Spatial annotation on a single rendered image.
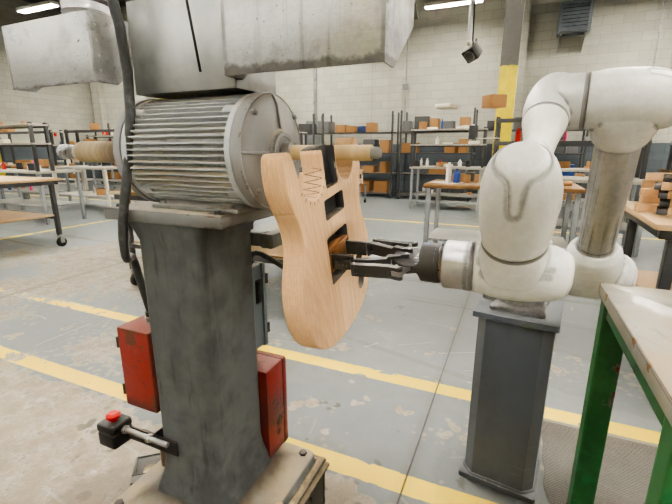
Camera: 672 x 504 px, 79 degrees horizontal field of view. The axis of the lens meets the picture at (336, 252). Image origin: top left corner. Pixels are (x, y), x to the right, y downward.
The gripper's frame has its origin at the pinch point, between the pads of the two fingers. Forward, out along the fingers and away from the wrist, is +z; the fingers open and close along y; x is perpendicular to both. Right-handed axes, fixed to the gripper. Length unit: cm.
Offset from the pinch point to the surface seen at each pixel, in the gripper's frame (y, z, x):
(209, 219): -5.9, 27.7, 7.7
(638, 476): 77, -86, -120
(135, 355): -11, 58, -31
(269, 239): 13.5, 26.7, -4.2
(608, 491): 64, -74, -117
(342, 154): 6.6, 1.2, 19.0
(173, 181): -2.1, 39.4, 14.8
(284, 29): -3.9, 5.5, 41.2
